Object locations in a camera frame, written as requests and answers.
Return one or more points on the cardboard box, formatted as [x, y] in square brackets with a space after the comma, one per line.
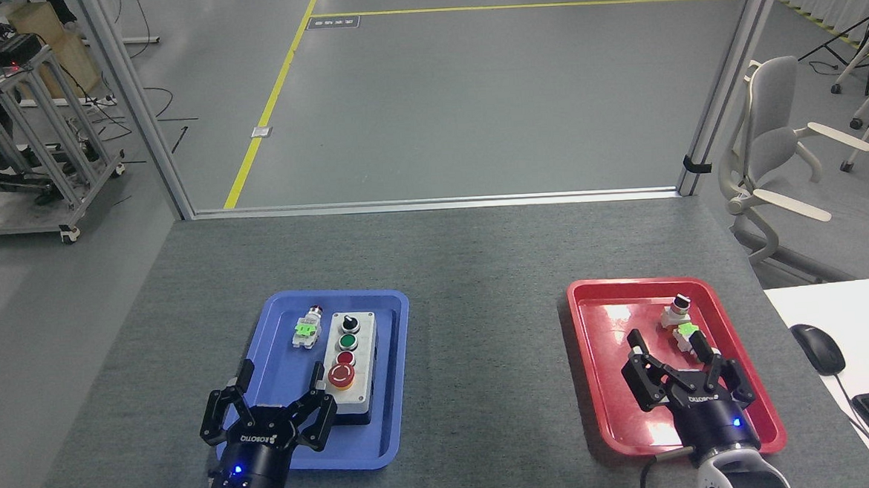
[68, 59]

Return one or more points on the silver aluminium rail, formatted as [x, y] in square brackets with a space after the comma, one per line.
[432, 204]

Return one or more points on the grey three-button control box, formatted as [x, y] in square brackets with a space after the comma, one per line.
[359, 367]

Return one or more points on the black post clip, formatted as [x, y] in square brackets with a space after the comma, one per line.
[696, 164]

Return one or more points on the silver floor outlet plate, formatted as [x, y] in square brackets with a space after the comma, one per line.
[262, 131]

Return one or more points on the red push button switch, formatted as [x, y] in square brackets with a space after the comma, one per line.
[305, 332]

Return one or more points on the grey office chair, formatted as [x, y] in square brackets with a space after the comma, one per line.
[778, 137]

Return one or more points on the aluminium frame cart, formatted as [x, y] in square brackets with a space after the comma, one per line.
[50, 145]

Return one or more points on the blue plastic tray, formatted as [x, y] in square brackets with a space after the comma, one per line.
[277, 371]

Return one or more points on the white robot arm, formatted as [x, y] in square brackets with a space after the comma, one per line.
[740, 477]

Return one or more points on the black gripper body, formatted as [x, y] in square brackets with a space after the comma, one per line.
[712, 423]
[256, 454]

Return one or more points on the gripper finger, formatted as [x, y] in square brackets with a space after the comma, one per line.
[732, 381]
[648, 381]
[217, 415]
[317, 417]

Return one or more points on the red plastic tray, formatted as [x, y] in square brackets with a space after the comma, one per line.
[605, 369]

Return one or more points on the dark floor label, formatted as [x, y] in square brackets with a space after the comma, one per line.
[333, 22]

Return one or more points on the black knob selector switch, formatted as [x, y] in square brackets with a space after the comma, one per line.
[676, 317]

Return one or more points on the silver aluminium post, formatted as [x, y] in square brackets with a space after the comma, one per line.
[133, 103]
[730, 72]

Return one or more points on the black tripod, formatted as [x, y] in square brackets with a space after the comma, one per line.
[865, 24]

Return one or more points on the black computer mouse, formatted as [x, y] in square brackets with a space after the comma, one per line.
[818, 349]

